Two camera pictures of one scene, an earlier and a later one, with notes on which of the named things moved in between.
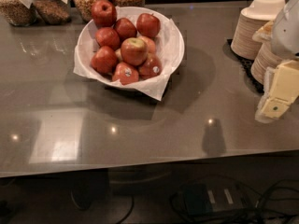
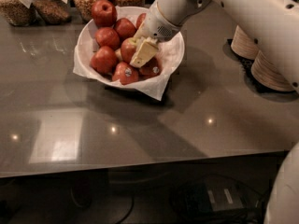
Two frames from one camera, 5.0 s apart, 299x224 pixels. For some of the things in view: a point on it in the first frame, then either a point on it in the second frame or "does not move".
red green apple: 134,51 does not move
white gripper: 287,36 to 155,24
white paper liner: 170,46 does not move
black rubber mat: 246,64 does not move
